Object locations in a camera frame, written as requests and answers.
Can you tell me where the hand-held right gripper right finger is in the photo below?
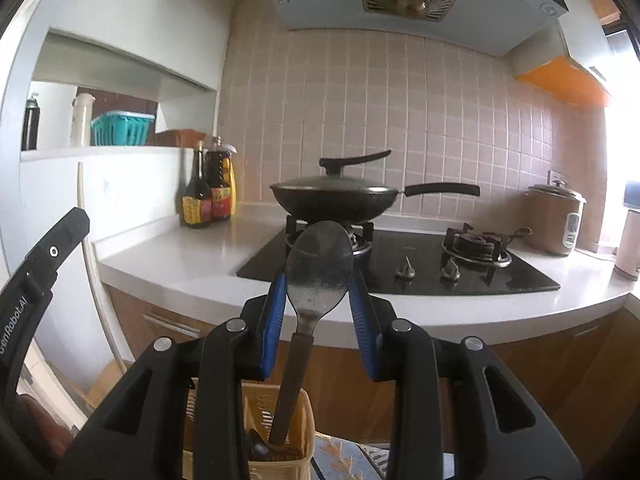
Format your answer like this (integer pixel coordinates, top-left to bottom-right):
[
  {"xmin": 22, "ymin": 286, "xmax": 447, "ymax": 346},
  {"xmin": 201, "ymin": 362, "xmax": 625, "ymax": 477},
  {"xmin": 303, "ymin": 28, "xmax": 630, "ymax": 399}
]
[{"xmin": 347, "ymin": 269, "xmax": 583, "ymax": 480}]

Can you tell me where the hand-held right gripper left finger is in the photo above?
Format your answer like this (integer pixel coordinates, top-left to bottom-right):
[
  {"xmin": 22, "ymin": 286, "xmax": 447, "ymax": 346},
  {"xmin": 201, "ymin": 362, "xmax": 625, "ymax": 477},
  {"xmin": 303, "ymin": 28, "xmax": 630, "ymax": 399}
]
[{"xmin": 55, "ymin": 267, "xmax": 289, "ymax": 480}]

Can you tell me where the metal spoon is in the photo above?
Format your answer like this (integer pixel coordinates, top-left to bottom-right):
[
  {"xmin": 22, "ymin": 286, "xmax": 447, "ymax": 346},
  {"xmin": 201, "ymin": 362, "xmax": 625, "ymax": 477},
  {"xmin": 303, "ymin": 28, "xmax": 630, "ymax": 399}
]
[{"xmin": 268, "ymin": 220, "xmax": 355, "ymax": 448}]

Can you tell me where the beige woven utensil basket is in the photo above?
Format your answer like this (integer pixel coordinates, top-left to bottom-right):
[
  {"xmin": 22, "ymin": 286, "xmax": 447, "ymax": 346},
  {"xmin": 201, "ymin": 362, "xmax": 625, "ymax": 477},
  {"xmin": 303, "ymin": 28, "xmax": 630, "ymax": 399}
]
[{"xmin": 182, "ymin": 377, "xmax": 317, "ymax": 480}]

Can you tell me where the person's left hand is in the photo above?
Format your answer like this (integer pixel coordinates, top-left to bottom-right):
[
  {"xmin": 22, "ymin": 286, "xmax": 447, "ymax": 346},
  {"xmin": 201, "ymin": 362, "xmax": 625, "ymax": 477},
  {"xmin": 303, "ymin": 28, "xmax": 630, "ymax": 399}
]
[{"xmin": 18, "ymin": 394, "xmax": 74, "ymax": 470}]

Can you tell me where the white pipe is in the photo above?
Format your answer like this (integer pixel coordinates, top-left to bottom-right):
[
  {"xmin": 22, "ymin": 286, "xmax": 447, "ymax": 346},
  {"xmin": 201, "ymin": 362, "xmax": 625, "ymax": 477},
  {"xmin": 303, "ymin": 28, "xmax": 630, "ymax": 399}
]
[{"xmin": 77, "ymin": 161, "xmax": 129, "ymax": 377}]

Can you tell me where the black glass gas stove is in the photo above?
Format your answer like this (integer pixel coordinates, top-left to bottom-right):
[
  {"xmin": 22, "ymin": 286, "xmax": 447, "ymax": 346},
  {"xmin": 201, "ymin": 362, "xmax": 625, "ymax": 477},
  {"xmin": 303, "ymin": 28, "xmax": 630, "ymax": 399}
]
[{"xmin": 236, "ymin": 220, "xmax": 561, "ymax": 297}]

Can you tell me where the black wok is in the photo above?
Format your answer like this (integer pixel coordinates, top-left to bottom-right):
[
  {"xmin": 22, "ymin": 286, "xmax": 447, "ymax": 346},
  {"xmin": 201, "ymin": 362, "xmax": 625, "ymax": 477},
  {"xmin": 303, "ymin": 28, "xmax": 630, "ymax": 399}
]
[{"xmin": 270, "ymin": 181, "xmax": 481, "ymax": 224}]

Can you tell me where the patterned blue tablecloth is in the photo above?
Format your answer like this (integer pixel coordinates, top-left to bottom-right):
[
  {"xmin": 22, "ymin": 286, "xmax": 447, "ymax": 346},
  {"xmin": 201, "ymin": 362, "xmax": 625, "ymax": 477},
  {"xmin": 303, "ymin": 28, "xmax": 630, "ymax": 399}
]
[{"xmin": 312, "ymin": 430, "xmax": 397, "ymax": 480}]

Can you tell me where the slim dark soy sauce bottle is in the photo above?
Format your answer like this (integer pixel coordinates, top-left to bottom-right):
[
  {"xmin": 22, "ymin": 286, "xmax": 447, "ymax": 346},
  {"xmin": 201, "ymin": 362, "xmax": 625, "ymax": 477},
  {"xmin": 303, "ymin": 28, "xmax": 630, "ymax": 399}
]
[{"xmin": 180, "ymin": 140, "xmax": 214, "ymax": 229}]

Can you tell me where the black wok lid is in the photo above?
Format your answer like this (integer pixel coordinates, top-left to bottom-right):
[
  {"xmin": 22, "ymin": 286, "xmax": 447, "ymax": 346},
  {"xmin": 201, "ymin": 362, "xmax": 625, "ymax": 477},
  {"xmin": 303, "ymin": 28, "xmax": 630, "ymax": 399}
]
[{"xmin": 272, "ymin": 149, "xmax": 399, "ymax": 196}]

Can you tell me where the wide dark sauce bottle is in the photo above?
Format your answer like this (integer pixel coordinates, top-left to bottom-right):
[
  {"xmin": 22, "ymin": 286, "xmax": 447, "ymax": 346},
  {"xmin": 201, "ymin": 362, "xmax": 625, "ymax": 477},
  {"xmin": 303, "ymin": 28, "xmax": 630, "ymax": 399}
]
[{"xmin": 203, "ymin": 135, "xmax": 234, "ymax": 222}]

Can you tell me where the yellow bottle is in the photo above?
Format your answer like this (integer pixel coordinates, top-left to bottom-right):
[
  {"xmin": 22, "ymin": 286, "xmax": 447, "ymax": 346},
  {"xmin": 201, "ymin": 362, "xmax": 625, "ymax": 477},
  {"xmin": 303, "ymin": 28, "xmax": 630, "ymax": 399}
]
[{"xmin": 222, "ymin": 145, "xmax": 238, "ymax": 216}]

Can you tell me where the white bottle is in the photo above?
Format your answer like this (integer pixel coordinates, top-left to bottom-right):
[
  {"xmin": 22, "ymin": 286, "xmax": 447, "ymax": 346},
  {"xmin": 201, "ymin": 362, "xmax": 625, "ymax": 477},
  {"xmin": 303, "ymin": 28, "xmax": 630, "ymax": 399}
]
[{"xmin": 69, "ymin": 92, "xmax": 96, "ymax": 148}]

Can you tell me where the teal plastic basket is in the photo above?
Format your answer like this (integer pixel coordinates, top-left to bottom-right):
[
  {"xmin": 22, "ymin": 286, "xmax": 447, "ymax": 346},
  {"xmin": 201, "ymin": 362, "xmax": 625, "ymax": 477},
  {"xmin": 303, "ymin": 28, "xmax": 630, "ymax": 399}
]
[{"xmin": 90, "ymin": 111, "xmax": 156, "ymax": 147}]

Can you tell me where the wooden lower cabinet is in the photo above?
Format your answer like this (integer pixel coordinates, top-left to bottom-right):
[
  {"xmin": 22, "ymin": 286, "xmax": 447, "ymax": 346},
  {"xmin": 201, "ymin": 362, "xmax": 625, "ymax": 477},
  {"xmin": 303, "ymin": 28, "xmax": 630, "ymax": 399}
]
[{"xmin": 102, "ymin": 284, "xmax": 640, "ymax": 480}]

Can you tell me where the brown box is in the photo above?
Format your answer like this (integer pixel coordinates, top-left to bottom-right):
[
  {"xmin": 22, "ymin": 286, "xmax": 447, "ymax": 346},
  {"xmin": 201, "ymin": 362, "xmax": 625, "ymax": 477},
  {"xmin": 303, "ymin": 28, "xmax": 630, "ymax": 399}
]
[{"xmin": 147, "ymin": 128, "xmax": 207, "ymax": 149}]

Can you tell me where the beige rice cooker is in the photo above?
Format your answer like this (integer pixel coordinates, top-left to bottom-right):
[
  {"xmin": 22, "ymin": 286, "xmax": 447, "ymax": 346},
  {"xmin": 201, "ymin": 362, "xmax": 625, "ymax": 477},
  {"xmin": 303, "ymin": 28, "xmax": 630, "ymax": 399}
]
[{"xmin": 523, "ymin": 178, "xmax": 587, "ymax": 257}]

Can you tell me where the grey range hood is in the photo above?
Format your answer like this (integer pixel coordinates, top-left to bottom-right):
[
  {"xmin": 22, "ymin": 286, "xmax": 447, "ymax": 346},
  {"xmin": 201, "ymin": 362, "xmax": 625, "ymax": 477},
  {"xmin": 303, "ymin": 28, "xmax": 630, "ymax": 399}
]
[{"xmin": 246, "ymin": 0, "xmax": 571, "ymax": 59}]

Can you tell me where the orange wall cabinet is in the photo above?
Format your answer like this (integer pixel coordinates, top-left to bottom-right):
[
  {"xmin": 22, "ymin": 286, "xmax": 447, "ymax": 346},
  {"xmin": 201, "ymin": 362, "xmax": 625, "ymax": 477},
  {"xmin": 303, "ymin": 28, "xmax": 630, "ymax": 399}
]
[{"xmin": 514, "ymin": 10, "xmax": 616, "ymax": 109}]

